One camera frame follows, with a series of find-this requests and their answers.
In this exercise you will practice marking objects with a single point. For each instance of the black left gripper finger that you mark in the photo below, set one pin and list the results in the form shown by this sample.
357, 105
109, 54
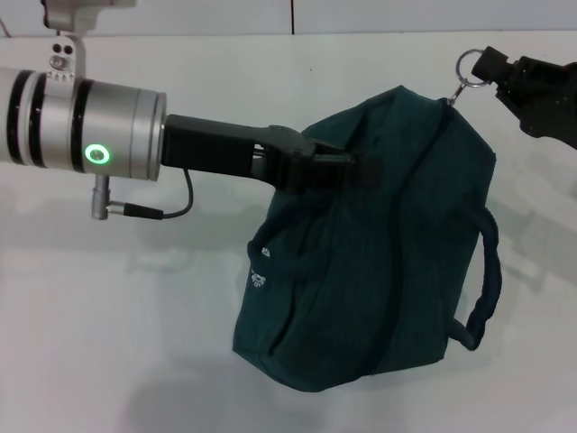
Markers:
347, 171

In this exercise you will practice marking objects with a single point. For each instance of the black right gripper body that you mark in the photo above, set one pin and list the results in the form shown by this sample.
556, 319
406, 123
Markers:
550, 104

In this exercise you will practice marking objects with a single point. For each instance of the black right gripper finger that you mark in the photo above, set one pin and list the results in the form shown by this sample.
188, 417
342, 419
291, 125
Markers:
493, 65

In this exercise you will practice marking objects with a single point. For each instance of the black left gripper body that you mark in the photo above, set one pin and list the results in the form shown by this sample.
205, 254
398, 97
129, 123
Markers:
216, 149

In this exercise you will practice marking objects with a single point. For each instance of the dark teal insulated bag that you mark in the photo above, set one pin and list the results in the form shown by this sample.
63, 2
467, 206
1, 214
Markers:
360, 270

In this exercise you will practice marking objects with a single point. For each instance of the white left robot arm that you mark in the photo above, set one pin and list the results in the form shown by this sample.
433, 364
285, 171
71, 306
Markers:
112, 131

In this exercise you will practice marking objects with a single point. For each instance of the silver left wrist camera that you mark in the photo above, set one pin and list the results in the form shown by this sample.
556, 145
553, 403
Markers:
67, 54

